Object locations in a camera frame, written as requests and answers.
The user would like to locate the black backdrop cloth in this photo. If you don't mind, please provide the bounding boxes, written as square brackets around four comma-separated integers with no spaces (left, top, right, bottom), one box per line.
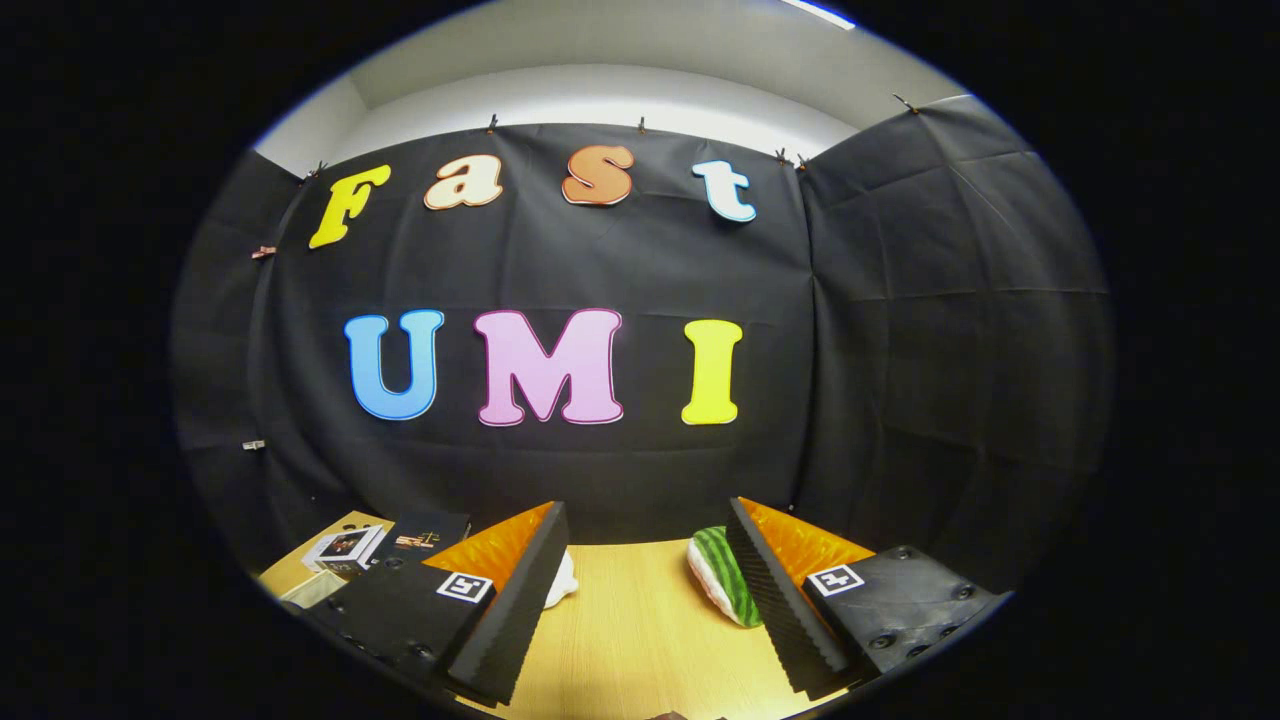
[170,95,1116,601]

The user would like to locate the grey fabric storage box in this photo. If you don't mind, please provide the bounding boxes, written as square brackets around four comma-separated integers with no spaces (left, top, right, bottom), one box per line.
[278,570,349,613]

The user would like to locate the white plush toy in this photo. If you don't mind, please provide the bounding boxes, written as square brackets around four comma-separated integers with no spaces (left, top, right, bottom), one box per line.
[543,548,580,610]

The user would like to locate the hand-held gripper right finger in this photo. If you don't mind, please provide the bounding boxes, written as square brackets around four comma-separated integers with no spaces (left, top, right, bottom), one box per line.
[725,497,1011,701]

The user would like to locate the dark cover book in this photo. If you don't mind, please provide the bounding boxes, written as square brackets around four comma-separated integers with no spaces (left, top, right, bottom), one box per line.
[383,511,472,567]

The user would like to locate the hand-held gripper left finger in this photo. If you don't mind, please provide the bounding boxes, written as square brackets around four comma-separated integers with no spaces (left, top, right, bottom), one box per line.
[300,500,571,706]

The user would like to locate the watermelon slice plush toy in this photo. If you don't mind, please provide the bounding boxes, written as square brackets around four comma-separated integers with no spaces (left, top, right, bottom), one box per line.
[686,527,766,629]

